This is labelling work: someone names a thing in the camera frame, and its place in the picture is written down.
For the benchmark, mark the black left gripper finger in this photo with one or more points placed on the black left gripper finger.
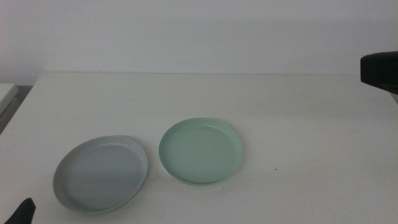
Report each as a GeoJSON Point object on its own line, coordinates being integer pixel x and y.
{"type": "Point", "coordinates": [23, 213]}

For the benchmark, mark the grey-blue shallow bowl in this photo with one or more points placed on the grey-blue shallow bowl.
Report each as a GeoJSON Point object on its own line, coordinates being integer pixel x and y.
{"type": "Point", "coordinates": [102, 177]}

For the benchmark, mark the white shallow bowl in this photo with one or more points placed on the white shallow bowl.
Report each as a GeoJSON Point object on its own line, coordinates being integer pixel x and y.
{"type": "Point", "coordinates": [174, 180]}

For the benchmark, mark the pale green shallow bowl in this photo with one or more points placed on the pale green shallow bowl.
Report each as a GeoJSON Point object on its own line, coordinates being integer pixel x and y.
{"type": "Point", "coordinates": [200, 151]}

